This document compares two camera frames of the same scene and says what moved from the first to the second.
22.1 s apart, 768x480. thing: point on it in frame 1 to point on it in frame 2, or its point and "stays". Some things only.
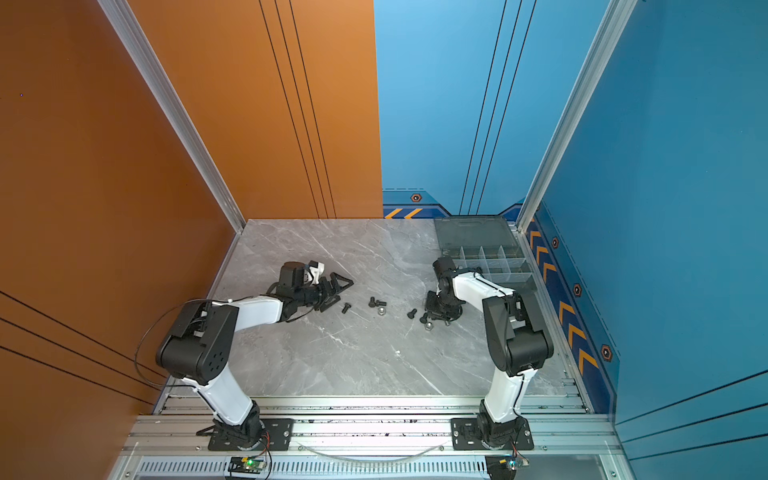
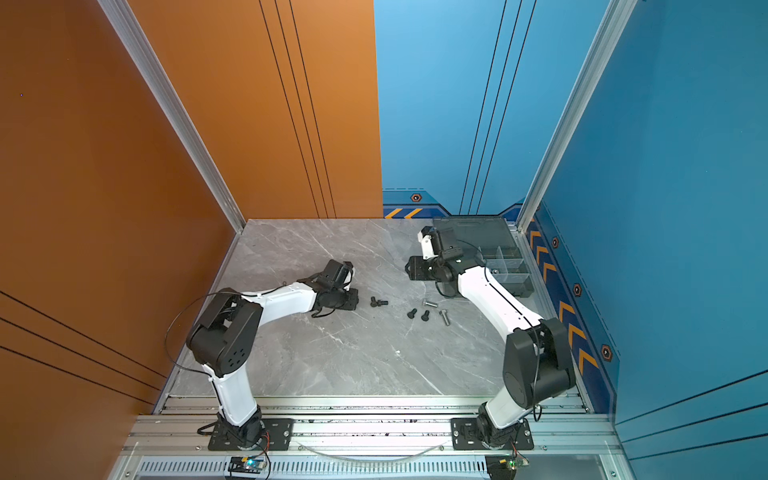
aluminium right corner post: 614,20 stays
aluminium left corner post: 130,33 stays
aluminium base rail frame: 375,437 stays
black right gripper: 431,295 to 416,268
